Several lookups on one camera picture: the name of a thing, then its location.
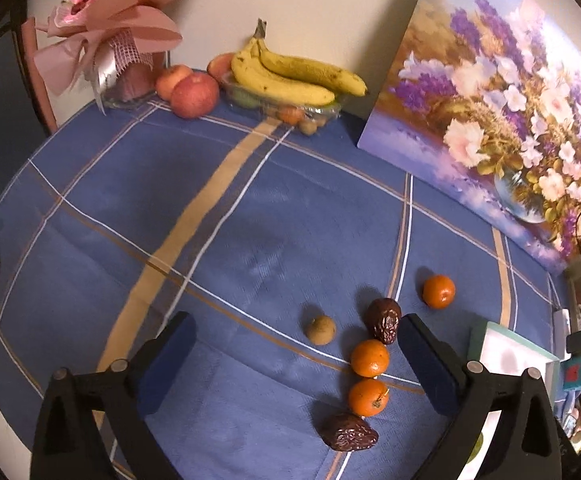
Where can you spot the small yellow-green longan fruit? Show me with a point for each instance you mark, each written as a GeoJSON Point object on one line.
{"type": "Point", "coordinates": [321, 330]}

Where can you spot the orange tangerine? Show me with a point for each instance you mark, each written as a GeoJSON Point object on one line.
{"type": "Point", "coordinates": [438, 292]}
{"type": "Point", "coordinates": [370, 358]}
{"type": "Point", "coordinates": [368, 398]}

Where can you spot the green jujube fruit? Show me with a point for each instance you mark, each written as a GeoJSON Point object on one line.
{"type": "Point", "coordinates": [476, 448]}

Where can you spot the white tray with green rim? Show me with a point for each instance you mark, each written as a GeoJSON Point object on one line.
{"type": "Point", "coordinates": [504, 352]}

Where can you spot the yellow banana bunch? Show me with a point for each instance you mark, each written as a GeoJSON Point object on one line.
{"type": "Point", "coordinates": [291, 79]}

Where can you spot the teal toy box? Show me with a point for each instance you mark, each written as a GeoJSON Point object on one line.
{"type": "Point", "coordinates": [571, 369]}

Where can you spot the blue plaid tablecloth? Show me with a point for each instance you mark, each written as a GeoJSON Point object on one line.
{"type": "Point", "coordinates": [121, 219]}

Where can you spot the dark brown date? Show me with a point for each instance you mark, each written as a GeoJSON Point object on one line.
{"type": "Point", "coordinates": [346, 432]}
{"type": "Point", "coordinates": [382, 319]}

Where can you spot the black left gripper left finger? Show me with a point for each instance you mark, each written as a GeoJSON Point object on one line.
{"type": "Point", "coordinates": [67, 443]}

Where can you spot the pink flower bouquet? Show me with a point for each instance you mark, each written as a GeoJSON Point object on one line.
{"type": "Point", "coordinates": [112, 44]}

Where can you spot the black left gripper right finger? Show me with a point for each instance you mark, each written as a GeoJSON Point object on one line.
{"type": "Point", "coordinates": [525, 444]}

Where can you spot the red apple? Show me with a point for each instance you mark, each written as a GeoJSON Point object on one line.
{"type": "Point", "coordinates": [195, 96]}
{"type": "Point", "coordinates": [169, 78]}

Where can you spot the floral canvas painting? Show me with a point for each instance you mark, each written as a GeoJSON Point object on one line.
{"type": "Point", "coordinates": [483, 102]}

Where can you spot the clear plastic fruit tray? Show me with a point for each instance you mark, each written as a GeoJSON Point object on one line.
{"type": "Point", "coordinates": [308, 119]}

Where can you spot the white power strip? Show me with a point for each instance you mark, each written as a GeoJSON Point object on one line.
{"type": "Point", "coordinates": [561, 329]}

